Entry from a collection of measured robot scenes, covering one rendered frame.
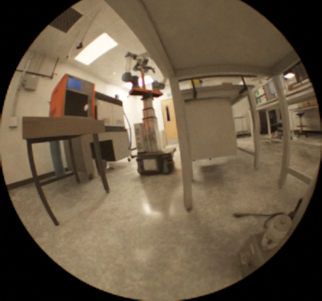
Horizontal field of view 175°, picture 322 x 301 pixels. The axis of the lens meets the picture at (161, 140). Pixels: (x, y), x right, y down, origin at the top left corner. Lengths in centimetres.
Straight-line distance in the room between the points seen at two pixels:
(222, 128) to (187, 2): 105
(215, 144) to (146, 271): 112
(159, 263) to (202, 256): 17
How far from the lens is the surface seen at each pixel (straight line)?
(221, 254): 55
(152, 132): 139
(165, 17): 42
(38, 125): 76
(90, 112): 107
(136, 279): 53
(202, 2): 43
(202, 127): 110
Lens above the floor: 49
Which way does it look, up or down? 3 degrees down
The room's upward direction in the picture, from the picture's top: 8 degrees counter-clockwise
